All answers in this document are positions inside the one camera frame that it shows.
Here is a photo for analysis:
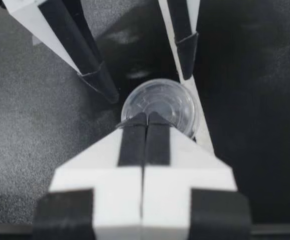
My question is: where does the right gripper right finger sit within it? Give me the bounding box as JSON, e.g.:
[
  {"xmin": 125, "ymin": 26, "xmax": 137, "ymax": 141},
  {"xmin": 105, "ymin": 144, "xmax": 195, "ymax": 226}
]
[{"xmin": 141, "ymin": 111, "xmax": 252, "ymax": 240}]

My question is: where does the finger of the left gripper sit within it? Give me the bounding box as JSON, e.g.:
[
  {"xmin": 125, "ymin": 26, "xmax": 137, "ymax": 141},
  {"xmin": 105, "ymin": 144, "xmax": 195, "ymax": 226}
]
[
  {"xmin": 0, "ymin": 0, "xmax": 120, "ymax": 105},
  {"xmin": 158, "ymin": 0, "xmax": 201, "ymax": 81}
]

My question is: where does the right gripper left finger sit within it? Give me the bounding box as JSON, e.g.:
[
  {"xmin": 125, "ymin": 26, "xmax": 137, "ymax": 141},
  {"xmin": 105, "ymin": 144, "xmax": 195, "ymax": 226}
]
[{"xmin": 32, "ymin": 112, "xmax": 147, "ymax": 240}]

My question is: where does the small clear plastic cup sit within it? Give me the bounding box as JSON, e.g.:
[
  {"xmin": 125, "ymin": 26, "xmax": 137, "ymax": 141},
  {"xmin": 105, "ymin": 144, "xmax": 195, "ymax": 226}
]
[{"xmin": 121, "ymin": 79, "xmax": 200, "ymax": 139}]

